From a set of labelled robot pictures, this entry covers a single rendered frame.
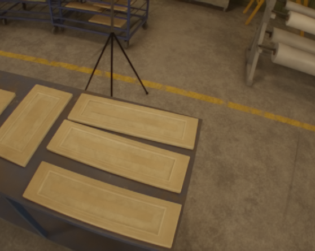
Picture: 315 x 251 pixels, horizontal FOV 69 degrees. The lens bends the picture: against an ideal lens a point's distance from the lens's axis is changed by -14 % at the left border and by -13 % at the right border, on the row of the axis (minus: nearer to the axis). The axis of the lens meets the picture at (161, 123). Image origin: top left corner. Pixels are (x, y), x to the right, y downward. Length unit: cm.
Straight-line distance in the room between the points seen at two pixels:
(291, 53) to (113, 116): 255
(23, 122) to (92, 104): 39
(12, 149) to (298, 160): 266
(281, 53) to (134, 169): 259
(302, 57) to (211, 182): 196
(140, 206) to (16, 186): 56
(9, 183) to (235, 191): 188
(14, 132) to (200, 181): 164
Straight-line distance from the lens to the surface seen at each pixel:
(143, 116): 134
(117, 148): 122
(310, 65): 349
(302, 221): 265
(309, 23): 326
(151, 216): 106
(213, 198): 235
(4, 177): 129
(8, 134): 141
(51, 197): 115
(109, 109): 138
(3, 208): 211
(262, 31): 346
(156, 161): 118
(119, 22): 372
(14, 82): 172
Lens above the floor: 206
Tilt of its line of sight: 49 degrees down
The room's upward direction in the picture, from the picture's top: 9 degrees clockwise
